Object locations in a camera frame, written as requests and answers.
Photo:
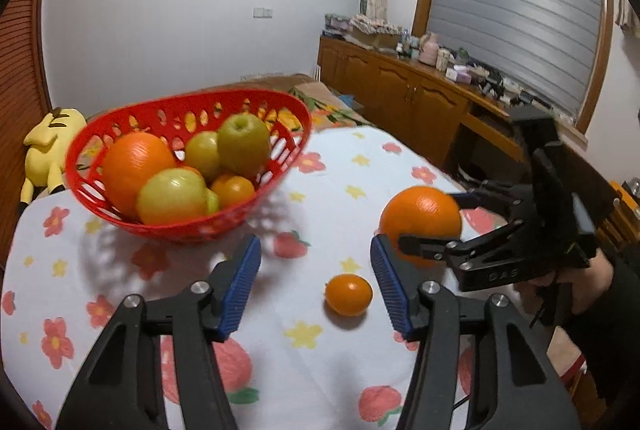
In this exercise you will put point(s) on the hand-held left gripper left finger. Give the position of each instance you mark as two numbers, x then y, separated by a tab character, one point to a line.
242	285

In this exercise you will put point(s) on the white floral tablecloth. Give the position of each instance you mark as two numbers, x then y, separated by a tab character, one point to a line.
325	220

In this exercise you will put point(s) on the clutter of small household items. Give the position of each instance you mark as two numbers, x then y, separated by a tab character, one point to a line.
470	72

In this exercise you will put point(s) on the person's right hand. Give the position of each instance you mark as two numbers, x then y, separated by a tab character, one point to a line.
590	285

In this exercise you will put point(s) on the green apple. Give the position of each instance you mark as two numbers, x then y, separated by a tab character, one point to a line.
213	202
243	144
202	154
172	196

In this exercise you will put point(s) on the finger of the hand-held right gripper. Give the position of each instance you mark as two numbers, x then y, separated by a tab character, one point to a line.
480	260
500	200

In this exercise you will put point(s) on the pink kettle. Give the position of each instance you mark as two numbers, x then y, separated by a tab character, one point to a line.
429	47

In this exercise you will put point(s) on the grey window blind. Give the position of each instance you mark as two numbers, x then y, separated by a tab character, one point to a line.
510	9

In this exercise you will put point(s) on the wooden sideboard cabinet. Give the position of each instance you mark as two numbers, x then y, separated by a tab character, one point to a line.
395	84

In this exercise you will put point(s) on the yellow plush toy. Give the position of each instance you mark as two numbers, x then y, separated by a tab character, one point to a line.
47	144

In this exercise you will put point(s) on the white wall socket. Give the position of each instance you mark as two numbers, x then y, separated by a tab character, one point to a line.
263	12

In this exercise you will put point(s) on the wooden slatted wardrobe door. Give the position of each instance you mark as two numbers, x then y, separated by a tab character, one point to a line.
20	84

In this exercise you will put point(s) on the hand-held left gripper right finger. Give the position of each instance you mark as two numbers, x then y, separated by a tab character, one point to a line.
392	290

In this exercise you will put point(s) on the large orange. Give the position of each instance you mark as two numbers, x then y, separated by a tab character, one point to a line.
135	164
422	220

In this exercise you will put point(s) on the person's right forearm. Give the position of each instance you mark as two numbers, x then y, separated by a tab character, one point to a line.
625	335

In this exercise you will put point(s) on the red plastic basket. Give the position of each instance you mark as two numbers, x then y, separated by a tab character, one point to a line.
175	230

